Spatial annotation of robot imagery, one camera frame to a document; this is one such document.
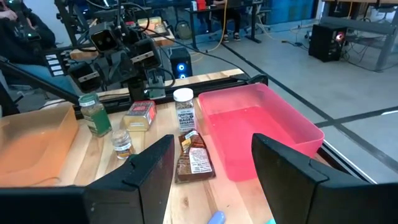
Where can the black desk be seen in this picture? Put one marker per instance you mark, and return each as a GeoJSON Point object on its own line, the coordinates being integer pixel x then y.
{"type": "Point", "coordinates": [192, 28]}

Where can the green-lid spice jar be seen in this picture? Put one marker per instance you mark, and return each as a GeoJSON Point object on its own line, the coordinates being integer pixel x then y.
{"type": "Point", "coordinates": [98, 119]}

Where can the black labelled switch box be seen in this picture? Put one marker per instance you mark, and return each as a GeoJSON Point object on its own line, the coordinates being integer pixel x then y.
{"type": "Point", "coordinates": [56, 63]}

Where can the person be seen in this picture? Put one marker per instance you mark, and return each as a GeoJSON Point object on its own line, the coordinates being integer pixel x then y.
{"type": "Point", "coordinates": [40, 34]}
{"type": "Point", "coordinates": [231, 18]}

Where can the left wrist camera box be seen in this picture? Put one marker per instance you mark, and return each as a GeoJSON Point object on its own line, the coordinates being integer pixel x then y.
{"type": "Point", "coordinates": [104, 37]}

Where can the white-lid seasoning jar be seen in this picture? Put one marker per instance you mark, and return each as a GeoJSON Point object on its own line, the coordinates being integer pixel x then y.
{"type": "Point", "coordinates": [185, 115]}

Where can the red container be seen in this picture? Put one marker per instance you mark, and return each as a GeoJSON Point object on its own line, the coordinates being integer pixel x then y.
{"type": "Point", "coordinates": [201, 4]}

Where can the brown snack packet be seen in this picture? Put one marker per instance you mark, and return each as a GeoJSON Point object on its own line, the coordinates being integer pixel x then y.
{"type": "Point", "coordinates": [194, 161]}

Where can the small glass spice jar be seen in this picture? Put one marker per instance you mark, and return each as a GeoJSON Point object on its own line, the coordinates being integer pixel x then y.
{"type": "Point", "coordinates": [122, 144]}

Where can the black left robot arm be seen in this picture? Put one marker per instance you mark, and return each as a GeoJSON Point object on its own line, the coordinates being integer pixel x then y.
{"type": "Point", "coordinates": [136, 90]}

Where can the black diagonal strut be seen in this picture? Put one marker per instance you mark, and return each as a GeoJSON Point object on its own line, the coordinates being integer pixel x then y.
{"type": "Point", "coordinates": [40, 82]}

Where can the pink plastic bin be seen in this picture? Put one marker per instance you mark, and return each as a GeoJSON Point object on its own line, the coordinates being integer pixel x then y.
{"type": "Point", "coordinates": [258, 124]}

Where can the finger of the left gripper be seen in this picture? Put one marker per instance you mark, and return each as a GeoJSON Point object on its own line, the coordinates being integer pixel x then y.
{"type": "Point", "coordinates": [145, 54]}
{"type": "Point", "coordinates": [85, 77]}

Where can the black computer tower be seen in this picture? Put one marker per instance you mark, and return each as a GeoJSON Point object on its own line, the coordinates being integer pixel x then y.
{"type": "Point", "coordinates": [180, 59]}
{"type": "Point", "coordinates": [323, 43]}

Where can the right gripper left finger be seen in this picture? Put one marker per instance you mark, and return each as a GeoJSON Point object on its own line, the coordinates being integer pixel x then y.
{"type": "Point", "coordinates": [124, 193]}

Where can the grey metal table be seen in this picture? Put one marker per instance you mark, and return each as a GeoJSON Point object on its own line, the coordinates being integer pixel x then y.
{"type": "Point", "coordinates": [357, 26]}

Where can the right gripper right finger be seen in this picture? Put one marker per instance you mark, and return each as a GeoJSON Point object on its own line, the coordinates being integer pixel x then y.
{"type": "Point", "coordinates": [311, 193]}

